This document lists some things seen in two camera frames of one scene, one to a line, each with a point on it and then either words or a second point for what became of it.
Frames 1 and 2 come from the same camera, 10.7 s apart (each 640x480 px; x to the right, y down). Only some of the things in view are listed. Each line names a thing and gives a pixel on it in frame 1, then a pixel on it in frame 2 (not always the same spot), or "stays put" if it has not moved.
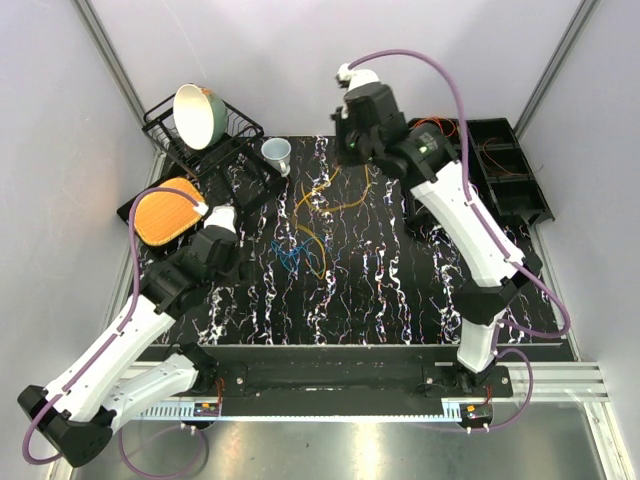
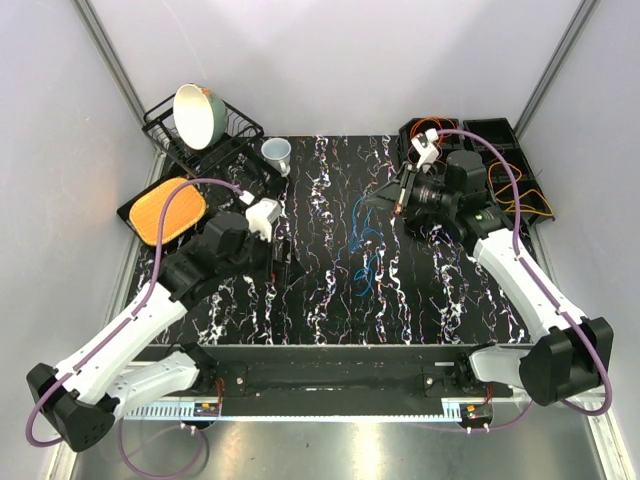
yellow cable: x=305 y=199 → x=510 y=209
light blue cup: x=276 y=152 stays put
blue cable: x=289 y=257 → x=368 y=272
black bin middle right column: x=503 y=162 stays put
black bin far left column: x=450 y=128 stays put
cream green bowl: x=200 y=114 stays put
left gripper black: x=243 y=272 → x=280 y=273
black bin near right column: x=520 y=195 stays put
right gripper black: x=342 y=121 → x=391 y=193
